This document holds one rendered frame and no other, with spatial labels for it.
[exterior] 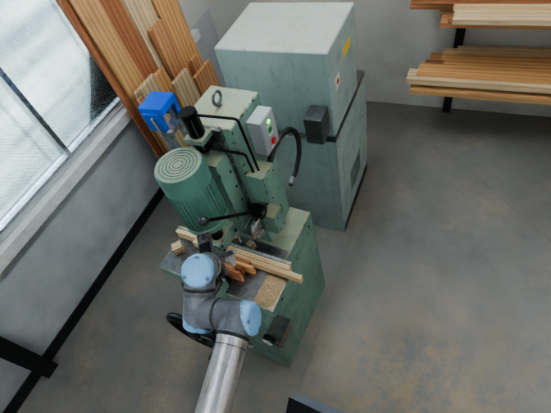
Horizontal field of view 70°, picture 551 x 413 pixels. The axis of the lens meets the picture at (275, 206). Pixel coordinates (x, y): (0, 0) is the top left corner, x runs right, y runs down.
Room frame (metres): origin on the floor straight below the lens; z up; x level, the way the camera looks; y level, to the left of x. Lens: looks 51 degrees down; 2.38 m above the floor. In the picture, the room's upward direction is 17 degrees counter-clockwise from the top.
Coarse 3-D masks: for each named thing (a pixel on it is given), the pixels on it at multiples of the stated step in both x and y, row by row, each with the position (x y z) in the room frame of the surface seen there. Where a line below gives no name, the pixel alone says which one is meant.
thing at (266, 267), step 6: (246, 258) 0.95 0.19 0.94; (252, 258) 0.94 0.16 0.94; (252, 264) 0.92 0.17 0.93; (258, 264) 0.90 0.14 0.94; (264, 264) 0.90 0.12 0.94; (264, 270) 0.89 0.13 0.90; (270, 270) 0.87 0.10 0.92; (276, 270) 0.85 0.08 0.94; (282, 270) 0.84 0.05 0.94; (288, 270) 0.83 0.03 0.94; (282, 276) 0.83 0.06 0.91; (288, 276) 0.81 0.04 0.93; (294, 276) 0.80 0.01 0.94; (300, 276) 0.79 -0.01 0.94; (300, 282) 0.78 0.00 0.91
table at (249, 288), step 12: (180, 240) 1.19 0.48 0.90; (192, 252) 1.10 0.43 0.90; (168, 264) 1.08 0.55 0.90; (180, 264) 1.05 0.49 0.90; (180, 276) 1.00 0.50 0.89; (252, 276) 0.88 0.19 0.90; (264, 276) 0.86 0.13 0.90; (276, 276) 0.84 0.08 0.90; (228, 288) 0.86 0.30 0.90; (240, 288) 0.84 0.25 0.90; (252, 288) 0.82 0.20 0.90; (288, 288) 0.80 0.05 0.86; (252, 300) 0.77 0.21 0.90; (276, 300) 0.74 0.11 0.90; (264, 312) 0.73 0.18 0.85; (276, 312) 0.71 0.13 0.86
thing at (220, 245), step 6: (228, 222) 1.07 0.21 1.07; (234, 222) 1.06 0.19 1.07; (222, 228) 1.05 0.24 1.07; (228, 228) 1.04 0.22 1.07; (234, 228) 1.05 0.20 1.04; (228, 234) 1.02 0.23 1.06; (234, 234) 1.04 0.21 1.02; (216, 240) 0.99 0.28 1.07; (222, 240) 0.99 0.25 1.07; (228, 240) 1.01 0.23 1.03; (216, 246) 0.97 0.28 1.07; (222, 246) 0.97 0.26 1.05; (228, 246) 0.99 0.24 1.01; (216, 252) 0.97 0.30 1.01
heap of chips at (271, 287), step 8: (264, 280) 0.83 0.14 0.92; (272, 280) 0.81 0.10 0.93; (280, 280) 0.81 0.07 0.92; (264, 288) 0.79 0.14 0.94; (272, 288) 0.78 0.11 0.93; (280, 288) 0.78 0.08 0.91; (256, 296) 0.78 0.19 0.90; (264, 296) 0.76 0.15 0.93; (272, 296) 0.75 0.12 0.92; (264, 304) 0.73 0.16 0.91; (272, 304) 0.72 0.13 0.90
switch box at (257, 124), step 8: (256, 112) 1.19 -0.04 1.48; (264, 112) 1.18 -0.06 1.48; (272, 112) 1.19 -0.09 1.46; (248, 120) 1.16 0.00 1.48; (256, 120) 1.15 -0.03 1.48; (264, 120) 1.14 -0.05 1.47; (272, 120) 1.18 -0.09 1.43; (248, 128) 1.15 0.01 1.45; (256, 128) 1.13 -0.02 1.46; (264, 128) 1.13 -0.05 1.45; (272, 128) 1.17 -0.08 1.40; (256, 136) 1.14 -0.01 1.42; (264, 136) 1.12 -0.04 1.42; (272, 136) 1.16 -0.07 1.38; (256, 144) 1.14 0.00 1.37; (264, 144) 1.12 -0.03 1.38; (272, 144) 1.15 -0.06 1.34; (256, 152) 1.15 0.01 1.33; (264, 152) 1.13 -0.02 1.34
